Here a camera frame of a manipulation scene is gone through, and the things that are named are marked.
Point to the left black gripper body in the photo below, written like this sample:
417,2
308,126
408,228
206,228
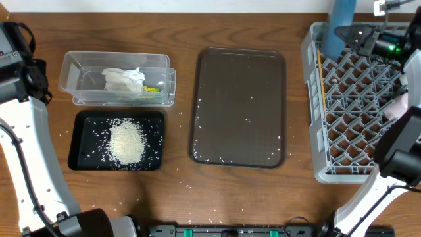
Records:
38,78

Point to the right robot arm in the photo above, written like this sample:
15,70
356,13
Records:
397,154

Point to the yellow green wrapper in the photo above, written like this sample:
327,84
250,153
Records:
150,90

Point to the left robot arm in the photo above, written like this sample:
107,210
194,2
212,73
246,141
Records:
46,205

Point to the grey dishwasher rack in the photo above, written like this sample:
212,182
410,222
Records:
357,91

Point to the black plastic bin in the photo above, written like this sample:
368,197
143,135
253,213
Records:
79,141

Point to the clear plastic bin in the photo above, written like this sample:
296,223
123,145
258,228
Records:
77,64

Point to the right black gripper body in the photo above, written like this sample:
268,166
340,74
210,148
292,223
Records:
387,48

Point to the dark brown serving tray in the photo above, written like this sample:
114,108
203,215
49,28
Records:
239,108

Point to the white tissue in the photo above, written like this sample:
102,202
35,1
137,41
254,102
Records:
118,80

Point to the pink cup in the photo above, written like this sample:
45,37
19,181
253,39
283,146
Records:
397,108

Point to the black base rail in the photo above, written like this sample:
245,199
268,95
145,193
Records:
224,231

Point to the pile of white rice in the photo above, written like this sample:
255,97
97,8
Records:
125,144

